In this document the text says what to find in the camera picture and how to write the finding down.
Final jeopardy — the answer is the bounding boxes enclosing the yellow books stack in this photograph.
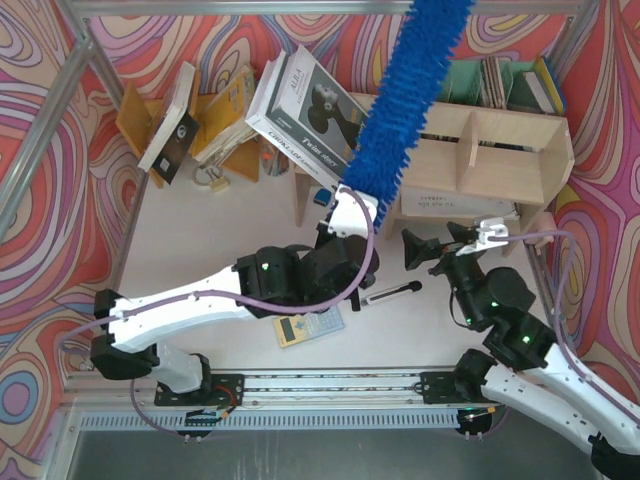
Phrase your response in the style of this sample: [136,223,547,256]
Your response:
[192,64,256,165]

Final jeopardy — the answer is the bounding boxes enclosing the pink pig toy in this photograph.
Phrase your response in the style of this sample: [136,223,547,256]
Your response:
[524,211,557,254]

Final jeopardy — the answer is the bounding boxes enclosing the white and black utility knife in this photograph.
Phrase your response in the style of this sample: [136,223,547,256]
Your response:
[351,280,422,312]

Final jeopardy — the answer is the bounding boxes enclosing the white Chokladfabriken book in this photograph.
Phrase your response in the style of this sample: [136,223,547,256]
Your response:
[245,51,340,191]

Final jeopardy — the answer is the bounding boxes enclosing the blue and yellow book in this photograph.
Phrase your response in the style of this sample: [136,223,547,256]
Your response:
[523,57,567,116]

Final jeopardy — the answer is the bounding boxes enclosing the blue microfiber duster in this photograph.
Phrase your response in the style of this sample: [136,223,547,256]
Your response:
[341,0,474,226]

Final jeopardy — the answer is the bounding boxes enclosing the white book black cover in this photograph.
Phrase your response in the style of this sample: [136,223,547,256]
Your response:
[138,62,199,184]

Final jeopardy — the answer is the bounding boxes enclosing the wooden desktop bookshelf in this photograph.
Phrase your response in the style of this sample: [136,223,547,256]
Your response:
[290,91,575,258]

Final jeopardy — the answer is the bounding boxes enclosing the colored pencils cup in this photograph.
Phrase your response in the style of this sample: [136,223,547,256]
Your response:
[259,137,289,177]

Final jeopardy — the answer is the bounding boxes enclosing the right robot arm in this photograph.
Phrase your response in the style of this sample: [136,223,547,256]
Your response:
[402,218,639,479]

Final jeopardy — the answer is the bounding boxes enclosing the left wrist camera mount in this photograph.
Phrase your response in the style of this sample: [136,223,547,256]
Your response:
[327,184,378,238]

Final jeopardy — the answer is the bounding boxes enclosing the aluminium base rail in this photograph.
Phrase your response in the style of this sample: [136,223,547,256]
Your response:
[63,367,495,409]

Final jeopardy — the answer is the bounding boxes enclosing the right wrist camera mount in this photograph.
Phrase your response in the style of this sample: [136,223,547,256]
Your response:
[456,217,509,256]

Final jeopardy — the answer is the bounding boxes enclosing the blue pencil sharpener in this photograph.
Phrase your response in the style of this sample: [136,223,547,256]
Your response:
[313,188,333,207]

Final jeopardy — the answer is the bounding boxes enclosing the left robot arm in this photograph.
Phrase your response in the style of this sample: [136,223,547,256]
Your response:
[90,222,379,397]

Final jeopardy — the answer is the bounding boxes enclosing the white paper notebook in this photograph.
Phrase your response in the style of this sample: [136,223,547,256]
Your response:
[400,187,519,220]

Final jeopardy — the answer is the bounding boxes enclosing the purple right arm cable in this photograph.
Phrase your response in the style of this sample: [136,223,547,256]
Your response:
[489,229,640,426]

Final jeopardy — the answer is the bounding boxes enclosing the teal file organizer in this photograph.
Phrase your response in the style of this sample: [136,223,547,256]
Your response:
[436,59,534,107]

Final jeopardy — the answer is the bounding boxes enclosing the brass padlock with ring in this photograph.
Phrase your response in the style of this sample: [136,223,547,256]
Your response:
[192,167,230,192]

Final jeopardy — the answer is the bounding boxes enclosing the yellow wooden book stand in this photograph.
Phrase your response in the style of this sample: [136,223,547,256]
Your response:
[116,68,259,187]

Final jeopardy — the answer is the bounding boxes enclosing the Twins story dark book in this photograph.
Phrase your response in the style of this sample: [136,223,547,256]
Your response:
[267,46,368,178]

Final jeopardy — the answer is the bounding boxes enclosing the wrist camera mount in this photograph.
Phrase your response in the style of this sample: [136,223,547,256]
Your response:
[327,184,378,238]
[456,217,509,256]

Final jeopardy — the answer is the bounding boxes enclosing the yellow and blue calculator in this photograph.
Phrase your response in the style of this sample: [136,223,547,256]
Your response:
[273,307,345,348]

